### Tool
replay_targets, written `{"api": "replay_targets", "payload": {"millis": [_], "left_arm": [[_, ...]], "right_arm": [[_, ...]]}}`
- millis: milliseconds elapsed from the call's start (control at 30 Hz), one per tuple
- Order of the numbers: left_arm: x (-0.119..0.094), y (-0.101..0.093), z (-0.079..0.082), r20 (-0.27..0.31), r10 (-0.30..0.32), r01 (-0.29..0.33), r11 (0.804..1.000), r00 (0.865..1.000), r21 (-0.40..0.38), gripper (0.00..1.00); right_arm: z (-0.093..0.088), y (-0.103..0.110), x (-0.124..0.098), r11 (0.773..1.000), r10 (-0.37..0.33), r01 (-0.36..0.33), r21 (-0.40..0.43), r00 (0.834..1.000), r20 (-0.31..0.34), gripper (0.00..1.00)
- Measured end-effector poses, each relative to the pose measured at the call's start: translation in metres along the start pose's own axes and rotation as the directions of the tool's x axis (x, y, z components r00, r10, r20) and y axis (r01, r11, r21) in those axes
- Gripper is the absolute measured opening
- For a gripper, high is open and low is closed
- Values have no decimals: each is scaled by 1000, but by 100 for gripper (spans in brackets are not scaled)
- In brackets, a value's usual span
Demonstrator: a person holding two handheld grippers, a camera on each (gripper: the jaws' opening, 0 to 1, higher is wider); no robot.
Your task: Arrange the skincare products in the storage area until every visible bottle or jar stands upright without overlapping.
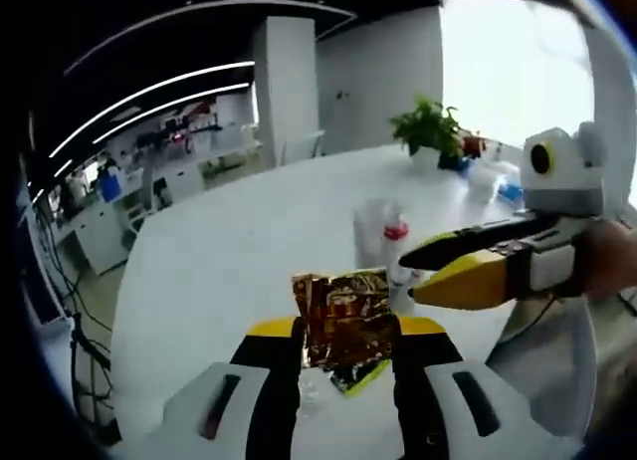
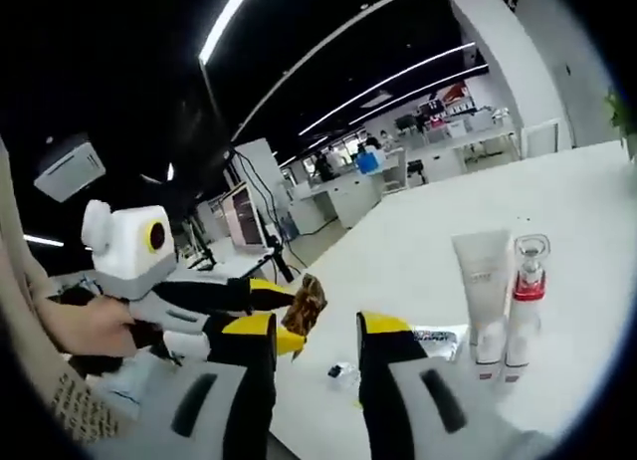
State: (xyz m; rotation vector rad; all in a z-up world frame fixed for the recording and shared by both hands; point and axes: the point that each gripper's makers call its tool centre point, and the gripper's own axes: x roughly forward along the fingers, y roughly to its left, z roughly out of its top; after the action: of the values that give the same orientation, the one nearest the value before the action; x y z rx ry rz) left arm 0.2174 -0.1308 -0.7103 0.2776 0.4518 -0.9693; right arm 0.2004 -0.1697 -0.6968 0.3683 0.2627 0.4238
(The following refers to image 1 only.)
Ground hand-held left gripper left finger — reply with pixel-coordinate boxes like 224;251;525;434
163;316;306;460

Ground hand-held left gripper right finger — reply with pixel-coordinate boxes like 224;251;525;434
391;315;536;460

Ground green black skincare sachet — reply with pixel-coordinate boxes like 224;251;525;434
326;358;393;397

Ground red-collared pump skincare bottle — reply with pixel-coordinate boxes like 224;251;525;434
379;200;413;283

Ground gold foil skincare sachet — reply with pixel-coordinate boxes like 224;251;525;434
290;267;402;377

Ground blue storage bin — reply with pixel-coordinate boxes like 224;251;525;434
98;172;124;203

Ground white rounded container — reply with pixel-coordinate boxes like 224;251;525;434
466;164;505;203

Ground black pot with red flowers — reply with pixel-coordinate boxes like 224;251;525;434
437;132;488;172

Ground green plant in white pot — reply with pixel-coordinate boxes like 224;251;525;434
388;95;465;171

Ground row of white office desks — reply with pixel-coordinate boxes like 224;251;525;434
53;145;261;278

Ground ceiling light strip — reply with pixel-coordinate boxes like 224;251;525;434
94;83;251;144
49;61;256;157

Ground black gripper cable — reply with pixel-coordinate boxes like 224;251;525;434
496;294;559;343

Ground black floor cables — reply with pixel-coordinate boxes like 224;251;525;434
28;195;119;432

